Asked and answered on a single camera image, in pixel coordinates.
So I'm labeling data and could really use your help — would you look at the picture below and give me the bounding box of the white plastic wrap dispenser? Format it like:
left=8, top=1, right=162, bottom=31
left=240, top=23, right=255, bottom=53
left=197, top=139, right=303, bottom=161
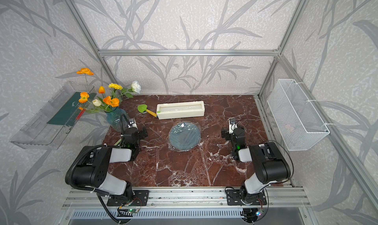
left=157, top=101, right=205, bottom=120

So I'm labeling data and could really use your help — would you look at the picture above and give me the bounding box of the green toy shovel yellow handle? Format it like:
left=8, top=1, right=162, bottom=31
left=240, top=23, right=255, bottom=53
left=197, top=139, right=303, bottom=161
left=137, top=104, right=157, bottom=117

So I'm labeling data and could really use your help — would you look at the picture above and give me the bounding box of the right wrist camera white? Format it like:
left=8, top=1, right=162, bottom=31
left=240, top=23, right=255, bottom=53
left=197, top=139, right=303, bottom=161
left=228, top=118, right=237, bottom=134

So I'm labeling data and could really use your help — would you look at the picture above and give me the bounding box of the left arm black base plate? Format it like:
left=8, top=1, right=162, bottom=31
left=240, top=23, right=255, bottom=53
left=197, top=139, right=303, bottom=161
left=107, top=190, right=150, bottom=207

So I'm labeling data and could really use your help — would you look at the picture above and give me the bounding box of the blue glass vase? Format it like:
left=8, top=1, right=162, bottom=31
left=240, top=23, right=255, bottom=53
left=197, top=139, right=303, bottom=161
left=106, top=107, right=130, bottom=132

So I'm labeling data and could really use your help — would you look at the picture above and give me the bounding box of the aluminium frame rail front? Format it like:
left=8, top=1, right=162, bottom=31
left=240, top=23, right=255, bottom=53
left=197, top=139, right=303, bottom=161
left=62, top=186, right=311, bottom=209

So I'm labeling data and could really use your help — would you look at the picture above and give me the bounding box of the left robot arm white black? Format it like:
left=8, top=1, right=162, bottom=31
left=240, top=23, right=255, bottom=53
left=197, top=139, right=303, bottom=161
left=65, top=127, right=148, bottom=200

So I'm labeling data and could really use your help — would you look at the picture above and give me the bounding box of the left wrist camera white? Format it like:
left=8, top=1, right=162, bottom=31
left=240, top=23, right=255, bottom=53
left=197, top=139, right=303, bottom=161
left=127, top=118, right=137, bottom=128

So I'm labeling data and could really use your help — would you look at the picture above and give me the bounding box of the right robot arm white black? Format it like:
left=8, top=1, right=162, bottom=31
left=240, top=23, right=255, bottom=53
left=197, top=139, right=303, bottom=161
left=221, top=126, right=294, bottom=198

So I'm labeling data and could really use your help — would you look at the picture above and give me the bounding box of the clear plastic wrap sheet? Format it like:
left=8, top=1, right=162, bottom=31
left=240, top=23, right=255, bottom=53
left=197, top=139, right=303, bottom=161
left=167, top=121, right=203, bottom=152

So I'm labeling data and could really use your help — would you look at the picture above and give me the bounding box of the red pen on shelf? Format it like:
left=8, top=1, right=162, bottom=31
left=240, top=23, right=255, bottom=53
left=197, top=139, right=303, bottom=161
left=75, top=107, right=86, bottom=120

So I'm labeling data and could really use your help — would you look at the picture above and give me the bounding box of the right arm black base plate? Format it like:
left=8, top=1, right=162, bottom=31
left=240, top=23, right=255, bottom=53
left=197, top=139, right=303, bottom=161
left=225, top=188, right=267, bottom=207

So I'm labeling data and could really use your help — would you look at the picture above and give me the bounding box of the orange and white flower bouquet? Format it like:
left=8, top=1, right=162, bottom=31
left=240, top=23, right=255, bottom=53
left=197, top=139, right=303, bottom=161
left=78, top=80, right=141, bottom=113

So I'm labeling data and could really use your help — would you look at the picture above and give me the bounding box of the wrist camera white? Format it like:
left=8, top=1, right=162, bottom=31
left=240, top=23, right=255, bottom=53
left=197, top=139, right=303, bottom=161
left=127, top=118, right=137, bottom=128
left=228, top=118, right=237, bottom=134

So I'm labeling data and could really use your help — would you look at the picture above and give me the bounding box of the teal ceramic plate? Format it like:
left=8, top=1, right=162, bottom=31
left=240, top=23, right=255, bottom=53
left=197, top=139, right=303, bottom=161
left=168, top=121, right=202, bottom=152

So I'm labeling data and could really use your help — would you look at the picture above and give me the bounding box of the white wire mesh basket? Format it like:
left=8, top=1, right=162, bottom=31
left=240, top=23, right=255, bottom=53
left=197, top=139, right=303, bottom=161
left=267, top=79, right=330, bottom=151

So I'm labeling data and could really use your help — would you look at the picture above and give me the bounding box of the green notebook on shelf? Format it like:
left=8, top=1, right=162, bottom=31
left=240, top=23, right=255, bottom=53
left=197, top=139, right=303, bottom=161
left=47, top=92, right=95, bottom=127

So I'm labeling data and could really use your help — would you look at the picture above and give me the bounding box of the clear acrylic wall shelf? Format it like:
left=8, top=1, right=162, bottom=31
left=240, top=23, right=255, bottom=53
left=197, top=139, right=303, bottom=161
left=10, top=81, right=95, bottom=150

